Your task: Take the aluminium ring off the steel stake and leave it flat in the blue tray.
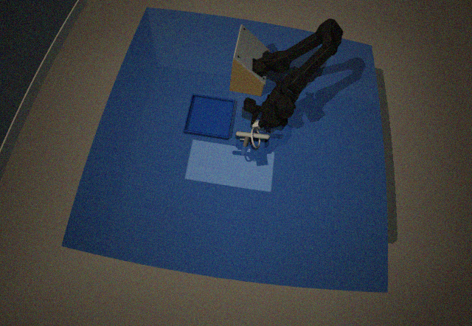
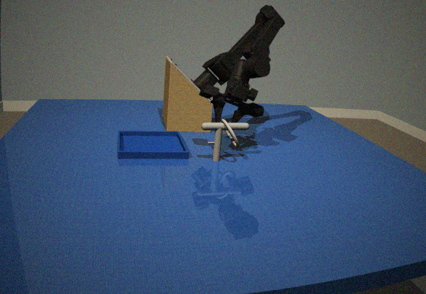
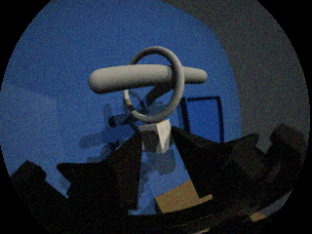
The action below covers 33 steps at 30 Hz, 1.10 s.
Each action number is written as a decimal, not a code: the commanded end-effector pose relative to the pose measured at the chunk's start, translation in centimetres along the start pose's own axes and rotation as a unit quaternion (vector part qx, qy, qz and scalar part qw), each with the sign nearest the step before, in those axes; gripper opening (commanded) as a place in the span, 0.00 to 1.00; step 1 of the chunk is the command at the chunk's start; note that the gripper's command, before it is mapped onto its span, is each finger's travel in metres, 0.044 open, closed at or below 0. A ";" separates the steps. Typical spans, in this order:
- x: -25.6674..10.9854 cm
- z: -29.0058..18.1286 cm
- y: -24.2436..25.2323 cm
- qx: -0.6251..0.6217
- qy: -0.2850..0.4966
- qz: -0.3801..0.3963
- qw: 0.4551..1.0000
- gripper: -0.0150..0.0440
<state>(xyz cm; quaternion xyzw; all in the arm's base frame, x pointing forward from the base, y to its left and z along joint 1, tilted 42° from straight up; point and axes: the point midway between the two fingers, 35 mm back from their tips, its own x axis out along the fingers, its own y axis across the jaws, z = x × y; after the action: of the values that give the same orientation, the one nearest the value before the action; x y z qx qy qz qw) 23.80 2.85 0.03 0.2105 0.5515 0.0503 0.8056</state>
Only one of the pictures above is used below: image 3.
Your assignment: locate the blue square tray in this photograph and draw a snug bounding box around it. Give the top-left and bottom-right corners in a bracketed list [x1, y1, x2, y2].
[180, 95, 225, 143]

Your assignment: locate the grey metal ring with small tab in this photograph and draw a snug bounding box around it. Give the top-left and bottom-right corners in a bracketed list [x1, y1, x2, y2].
[122, 47, 184, 153]

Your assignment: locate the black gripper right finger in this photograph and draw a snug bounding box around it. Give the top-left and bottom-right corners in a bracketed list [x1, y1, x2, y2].
[171, 126, 260, 198]

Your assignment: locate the dark grey t-shaped steel stake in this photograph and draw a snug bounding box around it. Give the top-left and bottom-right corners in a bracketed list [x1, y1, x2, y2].
[89, 63, 208, 101]

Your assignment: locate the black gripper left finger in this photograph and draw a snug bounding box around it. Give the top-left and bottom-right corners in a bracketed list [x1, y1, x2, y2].
[56, 132, 143, 210]

